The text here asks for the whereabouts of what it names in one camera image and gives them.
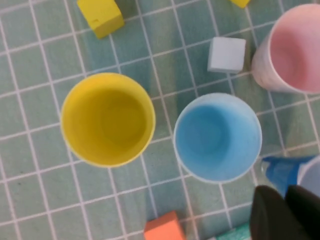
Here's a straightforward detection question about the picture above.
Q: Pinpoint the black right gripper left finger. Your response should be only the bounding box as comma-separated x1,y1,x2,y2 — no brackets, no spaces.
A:
249,185,311,240

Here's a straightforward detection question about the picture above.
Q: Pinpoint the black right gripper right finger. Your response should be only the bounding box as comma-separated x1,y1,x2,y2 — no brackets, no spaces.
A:
284,184,320,240

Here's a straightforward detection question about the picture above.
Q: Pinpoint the light blue plastic cup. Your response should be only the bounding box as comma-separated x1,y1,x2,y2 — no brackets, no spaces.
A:
172,92,263,185

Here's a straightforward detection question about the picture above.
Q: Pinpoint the pink plastic cup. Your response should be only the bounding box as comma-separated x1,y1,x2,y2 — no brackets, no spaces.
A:
251,3,320,95

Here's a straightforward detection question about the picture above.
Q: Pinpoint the yellow plastic cup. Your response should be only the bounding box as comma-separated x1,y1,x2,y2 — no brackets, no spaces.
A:
60,72,157,168

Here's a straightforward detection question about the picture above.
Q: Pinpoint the green white glue stick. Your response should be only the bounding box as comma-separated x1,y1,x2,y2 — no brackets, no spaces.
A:
215,221,254,240

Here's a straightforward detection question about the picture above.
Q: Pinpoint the blue paper cone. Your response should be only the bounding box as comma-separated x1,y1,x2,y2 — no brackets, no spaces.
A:
261,154,320,199

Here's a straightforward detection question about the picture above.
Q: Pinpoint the orange foam cube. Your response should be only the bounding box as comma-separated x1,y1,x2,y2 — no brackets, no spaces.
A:
143,210,187,240

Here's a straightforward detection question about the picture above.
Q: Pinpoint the white foam cube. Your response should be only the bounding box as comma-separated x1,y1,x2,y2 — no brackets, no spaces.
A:
207,36,247,74

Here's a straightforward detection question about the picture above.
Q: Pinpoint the yellow foam cube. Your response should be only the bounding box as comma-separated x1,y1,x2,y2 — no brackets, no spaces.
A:
76,0,126,40
228,0,251,9

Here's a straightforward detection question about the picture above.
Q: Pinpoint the green white-grid tablecloth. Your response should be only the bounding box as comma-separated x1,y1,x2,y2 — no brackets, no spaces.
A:
0,0,320,240

